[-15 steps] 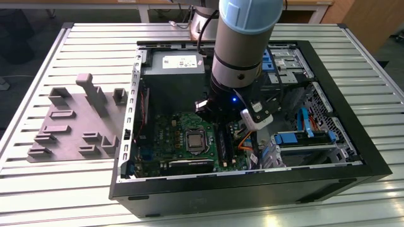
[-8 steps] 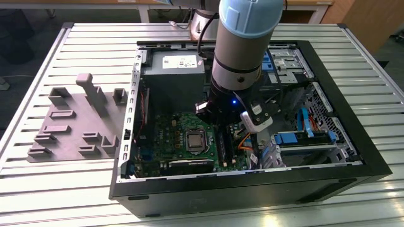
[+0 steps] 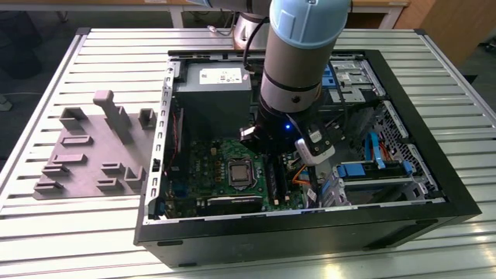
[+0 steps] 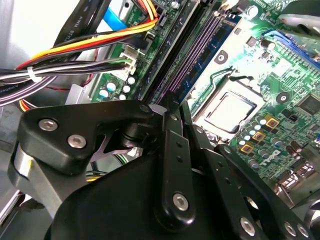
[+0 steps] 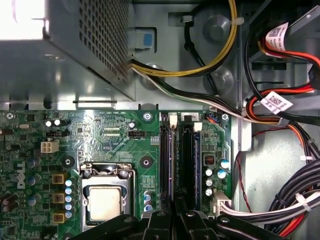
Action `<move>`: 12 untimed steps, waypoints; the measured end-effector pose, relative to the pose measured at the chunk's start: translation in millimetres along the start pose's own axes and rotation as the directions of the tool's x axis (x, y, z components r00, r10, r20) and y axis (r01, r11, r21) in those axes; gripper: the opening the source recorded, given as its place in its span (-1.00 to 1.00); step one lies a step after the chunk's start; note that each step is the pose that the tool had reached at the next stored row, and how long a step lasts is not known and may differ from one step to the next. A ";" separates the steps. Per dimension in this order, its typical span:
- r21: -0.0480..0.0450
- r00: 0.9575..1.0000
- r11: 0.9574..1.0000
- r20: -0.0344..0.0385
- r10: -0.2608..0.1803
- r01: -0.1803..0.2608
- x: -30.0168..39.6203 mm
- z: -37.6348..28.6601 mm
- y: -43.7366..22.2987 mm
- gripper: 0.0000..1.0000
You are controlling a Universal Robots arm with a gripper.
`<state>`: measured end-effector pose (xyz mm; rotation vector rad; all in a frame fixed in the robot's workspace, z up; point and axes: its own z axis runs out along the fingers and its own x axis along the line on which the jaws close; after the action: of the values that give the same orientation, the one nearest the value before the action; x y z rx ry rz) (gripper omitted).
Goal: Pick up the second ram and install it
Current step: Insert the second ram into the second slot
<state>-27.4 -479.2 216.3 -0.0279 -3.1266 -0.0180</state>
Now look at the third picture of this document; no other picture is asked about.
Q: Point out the brown wooden cabinet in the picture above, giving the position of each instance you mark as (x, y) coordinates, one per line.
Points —
(446, 23)

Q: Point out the silver CPU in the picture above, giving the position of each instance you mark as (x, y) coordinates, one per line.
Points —
(239, 173)

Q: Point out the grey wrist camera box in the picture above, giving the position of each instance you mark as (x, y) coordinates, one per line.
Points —
(315, 151)

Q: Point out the grey power supply unit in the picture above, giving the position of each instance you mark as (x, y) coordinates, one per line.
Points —
(214, 107)

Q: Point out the grey chair foot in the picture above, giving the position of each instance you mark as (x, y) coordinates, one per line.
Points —
(5, 104)

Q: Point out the wooden desk white legs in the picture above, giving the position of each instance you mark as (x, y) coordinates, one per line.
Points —
(373, 3)

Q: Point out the green motherboard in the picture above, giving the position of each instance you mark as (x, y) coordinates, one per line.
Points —
(206, 151)

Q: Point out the blue drive latch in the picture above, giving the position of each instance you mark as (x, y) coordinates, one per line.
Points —
(329, 81)

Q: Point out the black camera bracket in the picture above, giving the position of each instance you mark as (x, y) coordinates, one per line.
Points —
(334, 134)

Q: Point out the blue card retention latch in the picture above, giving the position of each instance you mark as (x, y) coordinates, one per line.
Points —
(159, 206)

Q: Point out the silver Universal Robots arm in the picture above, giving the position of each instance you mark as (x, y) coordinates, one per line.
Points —
(298, 64)

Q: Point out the black open PC case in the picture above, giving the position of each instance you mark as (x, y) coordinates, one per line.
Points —
(271, 241)

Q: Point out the grey metal drive cage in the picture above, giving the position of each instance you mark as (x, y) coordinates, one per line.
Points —
(353, 75)

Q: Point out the CPU socket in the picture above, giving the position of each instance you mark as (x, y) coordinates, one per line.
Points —
(230, 183)

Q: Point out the grey parts rack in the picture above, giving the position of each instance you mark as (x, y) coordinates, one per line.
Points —
(97, 139)

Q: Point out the hard disk in blue carrier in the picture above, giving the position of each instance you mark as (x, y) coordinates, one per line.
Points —
(353, 171)

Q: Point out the grey metal disk bay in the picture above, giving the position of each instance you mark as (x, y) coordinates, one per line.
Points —
(379, 180)

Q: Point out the black graphics card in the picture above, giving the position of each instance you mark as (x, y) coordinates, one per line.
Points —
(233, 205)

